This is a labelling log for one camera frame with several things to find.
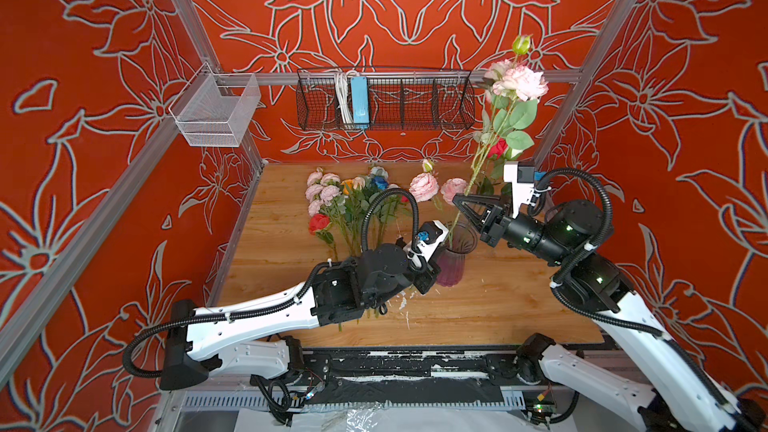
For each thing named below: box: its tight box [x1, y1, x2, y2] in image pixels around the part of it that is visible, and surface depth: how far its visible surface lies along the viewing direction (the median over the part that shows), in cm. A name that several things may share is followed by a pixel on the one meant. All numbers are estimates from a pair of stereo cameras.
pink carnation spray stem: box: [447, 34, 549, 242], surface depth 47 cm
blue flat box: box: [351, 76, 370, 129], surface depth 92 cm
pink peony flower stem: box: [409, 158, 468, 210], surface depth 70 cm
